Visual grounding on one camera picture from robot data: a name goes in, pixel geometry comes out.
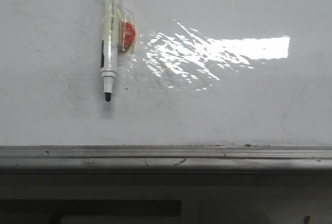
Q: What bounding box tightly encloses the red round magnet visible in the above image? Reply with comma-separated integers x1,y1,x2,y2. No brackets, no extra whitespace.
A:
119,21,135,52

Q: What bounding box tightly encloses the white whiteboard marker pen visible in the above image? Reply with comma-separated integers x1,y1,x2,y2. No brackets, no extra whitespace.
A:
101,0,120,102

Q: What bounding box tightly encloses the white whiteboard surface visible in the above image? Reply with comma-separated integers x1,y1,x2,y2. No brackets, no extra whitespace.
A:
1,0,331,147

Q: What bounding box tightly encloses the grey metal whiteboard frame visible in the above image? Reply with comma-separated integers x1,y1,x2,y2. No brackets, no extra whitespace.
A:
1,144,331,174

